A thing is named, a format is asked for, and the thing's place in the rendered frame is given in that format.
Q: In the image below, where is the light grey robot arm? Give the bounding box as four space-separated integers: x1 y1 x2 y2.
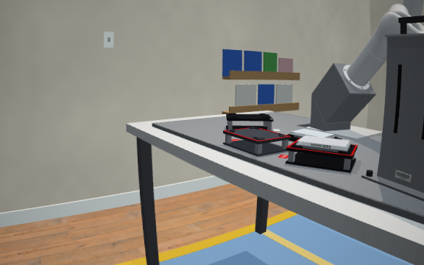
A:
342 0 424 91

